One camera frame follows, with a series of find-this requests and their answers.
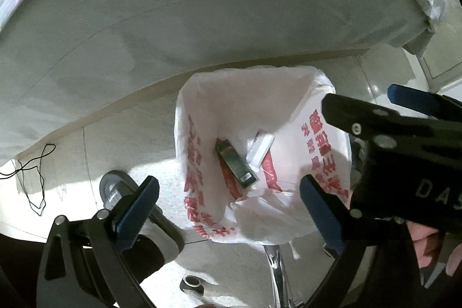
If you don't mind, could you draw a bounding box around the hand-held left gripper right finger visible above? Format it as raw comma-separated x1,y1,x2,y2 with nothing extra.
299,174,424,308

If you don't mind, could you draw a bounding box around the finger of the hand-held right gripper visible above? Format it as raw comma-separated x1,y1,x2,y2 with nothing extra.
388,84,462,129
321,92,462,166

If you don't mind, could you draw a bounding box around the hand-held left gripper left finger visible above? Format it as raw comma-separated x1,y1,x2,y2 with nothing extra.
36,175,161,308

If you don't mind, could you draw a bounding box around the white carton box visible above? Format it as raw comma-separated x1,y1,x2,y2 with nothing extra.
246,130,275,169

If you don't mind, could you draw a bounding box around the dark green carton box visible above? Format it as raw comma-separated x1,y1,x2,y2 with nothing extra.
216,138,259,190

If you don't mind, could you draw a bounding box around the white red-printed plastic bag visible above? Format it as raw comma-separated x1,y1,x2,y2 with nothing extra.
174,66,352,245

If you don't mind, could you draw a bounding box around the person's right hand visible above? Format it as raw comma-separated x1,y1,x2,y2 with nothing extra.
411,224,456,270

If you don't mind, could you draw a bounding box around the chrome chair base leg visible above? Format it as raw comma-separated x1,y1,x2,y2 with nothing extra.
263,245,301,308

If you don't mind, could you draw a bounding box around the thin black cable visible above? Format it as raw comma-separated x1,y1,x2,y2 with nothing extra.
0,144,57,215

